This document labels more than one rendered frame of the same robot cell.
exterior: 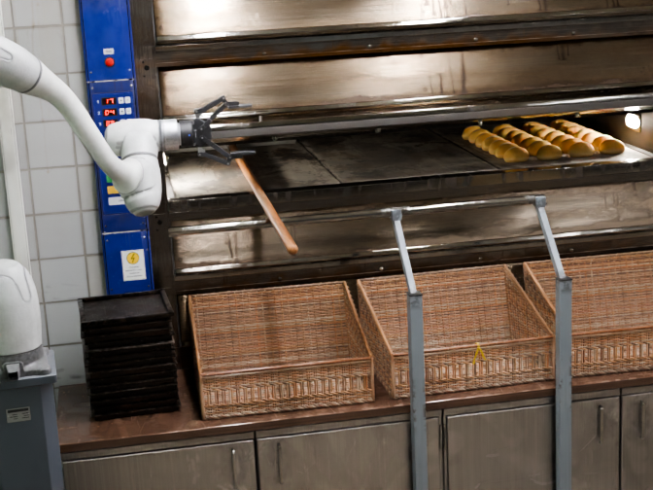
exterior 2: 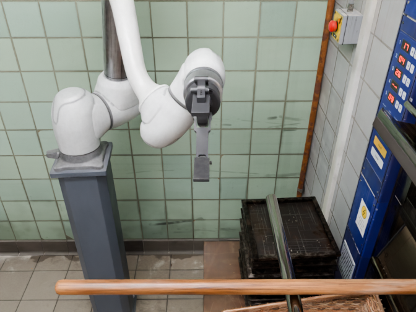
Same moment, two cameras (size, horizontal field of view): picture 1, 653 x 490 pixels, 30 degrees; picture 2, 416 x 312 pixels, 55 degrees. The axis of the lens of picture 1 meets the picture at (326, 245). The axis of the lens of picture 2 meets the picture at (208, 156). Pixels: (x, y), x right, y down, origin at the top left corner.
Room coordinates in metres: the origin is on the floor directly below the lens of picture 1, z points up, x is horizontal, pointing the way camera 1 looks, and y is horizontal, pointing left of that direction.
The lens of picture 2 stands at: (3.62, -0.38, 1.87)
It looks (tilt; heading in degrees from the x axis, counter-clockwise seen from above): 34 degrees down; 99
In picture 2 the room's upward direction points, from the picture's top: straight up
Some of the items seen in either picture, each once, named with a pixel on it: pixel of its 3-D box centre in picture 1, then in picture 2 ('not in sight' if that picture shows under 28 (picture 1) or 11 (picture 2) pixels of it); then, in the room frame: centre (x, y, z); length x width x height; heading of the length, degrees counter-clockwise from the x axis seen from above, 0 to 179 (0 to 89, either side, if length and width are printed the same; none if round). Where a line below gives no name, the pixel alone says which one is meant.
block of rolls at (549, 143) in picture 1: (540, 139); not in sight; (4.71, -0.86, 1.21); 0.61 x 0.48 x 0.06; 10
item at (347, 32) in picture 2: not in sight; (346, 26); (3.88, 1.11, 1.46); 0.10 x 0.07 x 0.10; 100
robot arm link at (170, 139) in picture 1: (169, 134); (203, 90); (3.48, 0.43, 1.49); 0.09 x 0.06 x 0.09; 9
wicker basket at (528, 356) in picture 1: (452, 327); not in sight; (3.92, -0.41, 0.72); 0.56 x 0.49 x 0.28; 101
